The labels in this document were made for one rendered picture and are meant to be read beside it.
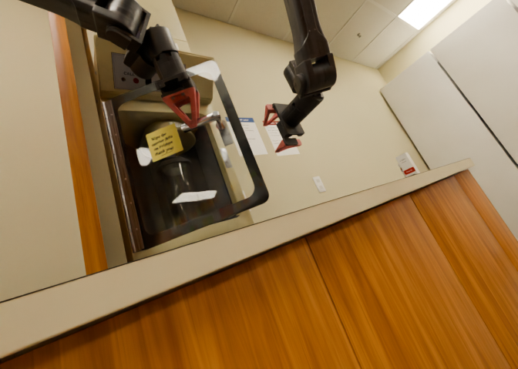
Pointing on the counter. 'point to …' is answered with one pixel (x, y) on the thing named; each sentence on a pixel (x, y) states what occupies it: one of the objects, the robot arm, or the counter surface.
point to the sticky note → (164, 142)
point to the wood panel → (77, 150)
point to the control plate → (126, 74)
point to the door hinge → (119, 182)
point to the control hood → (102, 47)
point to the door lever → (206, 122)
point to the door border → (123, 177)
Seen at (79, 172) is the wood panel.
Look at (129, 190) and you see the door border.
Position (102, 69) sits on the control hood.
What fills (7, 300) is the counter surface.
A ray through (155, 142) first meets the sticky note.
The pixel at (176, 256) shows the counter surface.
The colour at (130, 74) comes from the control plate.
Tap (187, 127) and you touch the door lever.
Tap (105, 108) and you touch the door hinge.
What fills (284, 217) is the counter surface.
